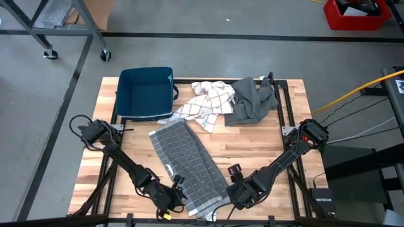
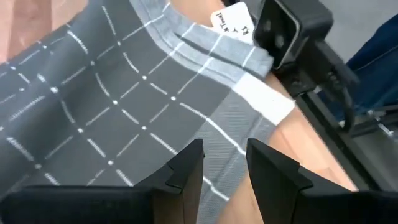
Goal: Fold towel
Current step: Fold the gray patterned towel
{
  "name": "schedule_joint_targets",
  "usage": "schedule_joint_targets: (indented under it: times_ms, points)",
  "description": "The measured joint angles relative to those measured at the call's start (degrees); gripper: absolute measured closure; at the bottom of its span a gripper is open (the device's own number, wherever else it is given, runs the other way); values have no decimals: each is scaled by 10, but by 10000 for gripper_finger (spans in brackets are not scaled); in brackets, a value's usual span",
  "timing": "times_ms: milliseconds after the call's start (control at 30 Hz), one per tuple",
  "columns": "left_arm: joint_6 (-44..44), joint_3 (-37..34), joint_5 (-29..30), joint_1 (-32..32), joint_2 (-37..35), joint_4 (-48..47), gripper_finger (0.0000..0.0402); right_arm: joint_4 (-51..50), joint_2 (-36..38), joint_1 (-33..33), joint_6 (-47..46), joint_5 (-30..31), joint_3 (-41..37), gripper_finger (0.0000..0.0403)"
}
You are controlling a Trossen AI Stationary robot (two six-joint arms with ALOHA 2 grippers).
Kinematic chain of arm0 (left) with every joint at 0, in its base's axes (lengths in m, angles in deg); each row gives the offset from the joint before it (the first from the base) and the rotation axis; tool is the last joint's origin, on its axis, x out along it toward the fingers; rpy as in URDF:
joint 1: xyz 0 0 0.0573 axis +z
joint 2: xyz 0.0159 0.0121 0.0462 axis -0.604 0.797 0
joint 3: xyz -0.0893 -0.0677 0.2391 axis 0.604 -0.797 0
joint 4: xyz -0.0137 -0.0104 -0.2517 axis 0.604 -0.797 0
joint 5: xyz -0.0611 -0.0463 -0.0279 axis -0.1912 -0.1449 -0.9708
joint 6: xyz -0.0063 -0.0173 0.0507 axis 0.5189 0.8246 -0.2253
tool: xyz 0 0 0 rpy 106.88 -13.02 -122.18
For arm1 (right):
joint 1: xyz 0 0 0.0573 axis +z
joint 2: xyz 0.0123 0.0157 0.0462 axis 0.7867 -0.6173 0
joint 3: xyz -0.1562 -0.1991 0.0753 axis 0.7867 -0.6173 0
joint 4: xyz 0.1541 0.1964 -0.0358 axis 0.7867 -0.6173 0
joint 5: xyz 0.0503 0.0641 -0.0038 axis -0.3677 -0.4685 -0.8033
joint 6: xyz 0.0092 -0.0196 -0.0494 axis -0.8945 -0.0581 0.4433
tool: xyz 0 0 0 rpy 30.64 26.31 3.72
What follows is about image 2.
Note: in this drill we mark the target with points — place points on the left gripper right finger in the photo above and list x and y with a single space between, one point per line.
295 202

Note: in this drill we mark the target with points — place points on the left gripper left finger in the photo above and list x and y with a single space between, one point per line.
93 205

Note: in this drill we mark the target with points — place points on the dark grey checked towel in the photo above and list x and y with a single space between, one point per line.
109 102

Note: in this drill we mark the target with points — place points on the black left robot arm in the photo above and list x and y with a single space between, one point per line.
295 34

